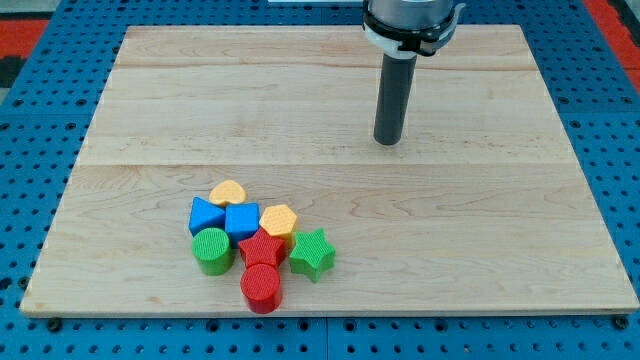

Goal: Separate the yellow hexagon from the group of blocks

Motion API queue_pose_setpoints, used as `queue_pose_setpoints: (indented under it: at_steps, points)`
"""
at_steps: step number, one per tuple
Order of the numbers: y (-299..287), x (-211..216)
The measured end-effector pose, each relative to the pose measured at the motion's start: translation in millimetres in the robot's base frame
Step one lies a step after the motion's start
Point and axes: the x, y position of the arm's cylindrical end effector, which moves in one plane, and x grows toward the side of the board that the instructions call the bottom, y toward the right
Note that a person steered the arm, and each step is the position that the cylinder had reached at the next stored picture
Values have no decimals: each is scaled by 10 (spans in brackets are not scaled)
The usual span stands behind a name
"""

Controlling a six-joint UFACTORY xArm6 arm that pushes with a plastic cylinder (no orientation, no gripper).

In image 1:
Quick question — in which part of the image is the wooden board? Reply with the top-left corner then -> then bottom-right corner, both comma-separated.
21,25 -> 639,318

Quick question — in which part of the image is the yellow heart block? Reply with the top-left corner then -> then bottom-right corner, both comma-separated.
208,179 -> 247,208

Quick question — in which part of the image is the red cylinder block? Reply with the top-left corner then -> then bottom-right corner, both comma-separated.
240,264 -> 282,314

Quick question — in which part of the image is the green star block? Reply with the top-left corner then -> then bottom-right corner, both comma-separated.
289,228 -> 336,283

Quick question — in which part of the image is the blue triangle block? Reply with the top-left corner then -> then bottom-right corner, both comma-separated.
188,197 -> 226,236

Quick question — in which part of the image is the yellow hexagon block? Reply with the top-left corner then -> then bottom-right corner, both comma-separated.
259,204 -> 298,249

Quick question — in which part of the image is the blue cube block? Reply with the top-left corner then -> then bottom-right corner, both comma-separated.
224,203 -> 260,249

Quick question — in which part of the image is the green cylinder block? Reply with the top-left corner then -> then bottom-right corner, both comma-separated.
192,228 -> 234,276

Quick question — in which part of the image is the red star block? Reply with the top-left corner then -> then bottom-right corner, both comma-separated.
238,228 -> 287,268

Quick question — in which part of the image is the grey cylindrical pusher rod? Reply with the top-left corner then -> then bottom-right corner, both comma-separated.
373,55 -> 416,146

